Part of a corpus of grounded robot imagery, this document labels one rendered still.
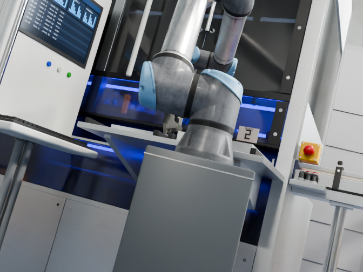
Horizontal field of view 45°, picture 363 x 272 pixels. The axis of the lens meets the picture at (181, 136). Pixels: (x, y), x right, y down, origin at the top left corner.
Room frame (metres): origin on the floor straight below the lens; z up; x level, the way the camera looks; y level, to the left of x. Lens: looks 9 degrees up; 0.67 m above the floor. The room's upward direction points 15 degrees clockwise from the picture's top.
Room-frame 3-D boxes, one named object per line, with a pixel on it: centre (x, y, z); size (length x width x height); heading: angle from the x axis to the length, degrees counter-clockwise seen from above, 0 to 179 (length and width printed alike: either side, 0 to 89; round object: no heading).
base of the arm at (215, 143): (1.08, -0.07, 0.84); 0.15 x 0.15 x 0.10
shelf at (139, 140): (1.65, -0.04, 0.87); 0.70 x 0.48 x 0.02; 65
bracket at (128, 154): (1.75, 0.19, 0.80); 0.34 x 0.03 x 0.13; 155
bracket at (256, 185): (1.54, -0.26, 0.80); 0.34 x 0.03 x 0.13; 155
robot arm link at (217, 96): (1.08, -0.06, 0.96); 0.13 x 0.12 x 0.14; 88
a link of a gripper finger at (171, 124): (1.68, 0.05, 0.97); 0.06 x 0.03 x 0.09; 65
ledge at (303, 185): (1.68, -0.53, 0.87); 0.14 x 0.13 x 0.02; 155
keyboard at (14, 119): (1.69, 0.52, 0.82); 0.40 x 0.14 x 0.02; 148
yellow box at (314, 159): (1.65, -0.50, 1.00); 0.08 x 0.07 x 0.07; 155
